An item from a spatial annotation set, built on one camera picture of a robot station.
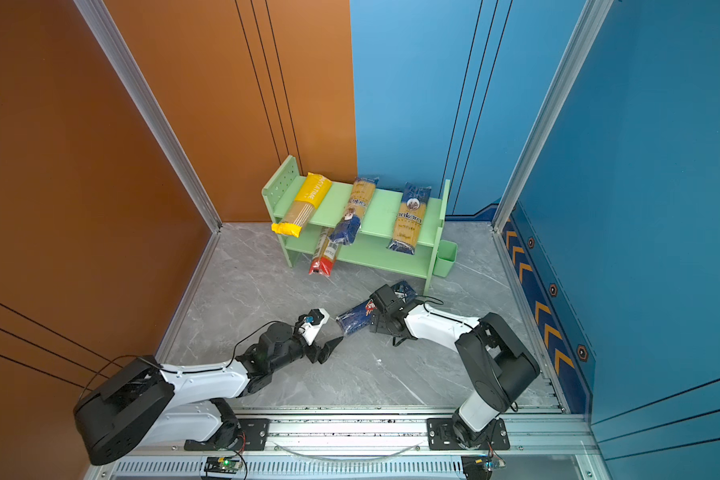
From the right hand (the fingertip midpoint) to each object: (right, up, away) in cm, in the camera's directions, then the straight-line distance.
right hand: (385, 326), depth 92 cm
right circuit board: (+21, -28, -22) cm, 41 cm away
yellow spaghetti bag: (-22, +41, -4) cm, 47 cm away
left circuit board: (-38, -27, -21) cm, 51 cm away
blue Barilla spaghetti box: (-8, +3, -2) cm, 9 cm away
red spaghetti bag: (-19, +22, -2) cm, 29 cm away
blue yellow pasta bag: (+6, +32, -11) cm, 35 cm away
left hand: (-15, +2, -8) cm, 17 cm away
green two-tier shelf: (-3, +31, -9) cm, 32 cm away
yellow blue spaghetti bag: (-10, +30, -14) cm, 35 cm away
